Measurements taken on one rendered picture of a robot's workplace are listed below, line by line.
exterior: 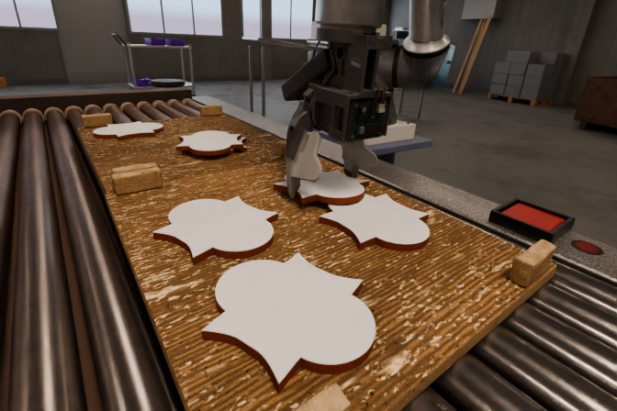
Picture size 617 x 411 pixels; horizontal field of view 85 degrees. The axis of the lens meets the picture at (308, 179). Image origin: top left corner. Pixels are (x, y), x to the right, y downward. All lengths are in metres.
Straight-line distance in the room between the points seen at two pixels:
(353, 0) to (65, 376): 0.39
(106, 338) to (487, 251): 0.36
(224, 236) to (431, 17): 0.73
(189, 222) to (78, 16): 9.32
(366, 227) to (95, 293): 0.27
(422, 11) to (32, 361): 0.89
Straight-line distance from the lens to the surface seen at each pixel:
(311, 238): 0.37
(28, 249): 0.47
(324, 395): 0.21
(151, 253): 0.37
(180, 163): 0.60
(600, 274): 0.49
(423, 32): 0.95
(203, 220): 0.39
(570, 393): 0.33
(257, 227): 0.37
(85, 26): 9.65
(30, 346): 0.34
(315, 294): 0.29
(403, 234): 0.38
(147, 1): 9.79
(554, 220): 0.55
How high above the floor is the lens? 1.14
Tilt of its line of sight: 22 degrees down
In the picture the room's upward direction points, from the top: 2 degrees clockwise
